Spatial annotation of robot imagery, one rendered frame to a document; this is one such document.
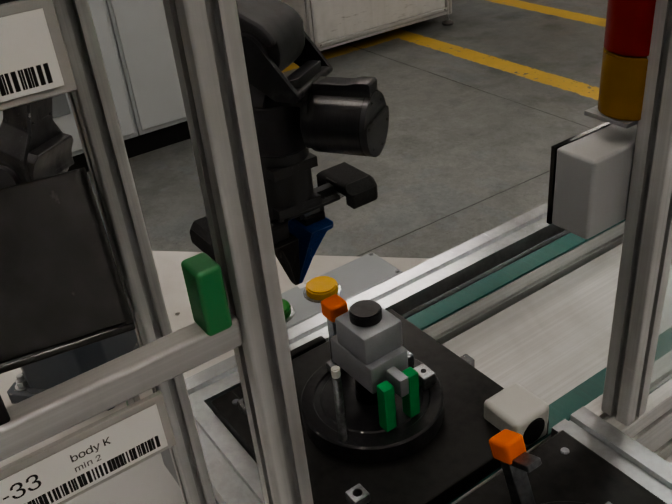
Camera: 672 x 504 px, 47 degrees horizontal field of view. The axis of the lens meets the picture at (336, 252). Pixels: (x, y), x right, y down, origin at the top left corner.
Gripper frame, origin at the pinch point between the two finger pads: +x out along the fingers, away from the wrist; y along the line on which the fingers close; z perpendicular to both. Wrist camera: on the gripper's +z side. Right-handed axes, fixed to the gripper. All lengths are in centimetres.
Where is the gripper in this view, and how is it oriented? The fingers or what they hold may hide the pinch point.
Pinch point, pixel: (292, 254)
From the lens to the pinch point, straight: 77.9
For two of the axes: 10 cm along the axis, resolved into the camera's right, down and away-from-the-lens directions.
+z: -5.8, -3.9, 7.2
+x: 0.9, 8.4, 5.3
